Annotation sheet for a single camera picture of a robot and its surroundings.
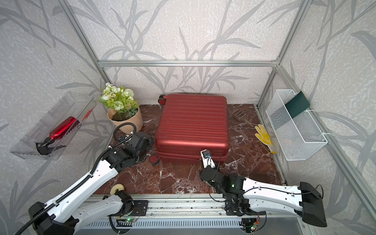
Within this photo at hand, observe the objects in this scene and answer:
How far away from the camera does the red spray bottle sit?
595mm

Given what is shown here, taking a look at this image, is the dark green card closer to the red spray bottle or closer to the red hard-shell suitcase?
the red hard-shell suitcase

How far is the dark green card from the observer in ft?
2.31

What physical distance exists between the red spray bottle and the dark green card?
3.33 ft
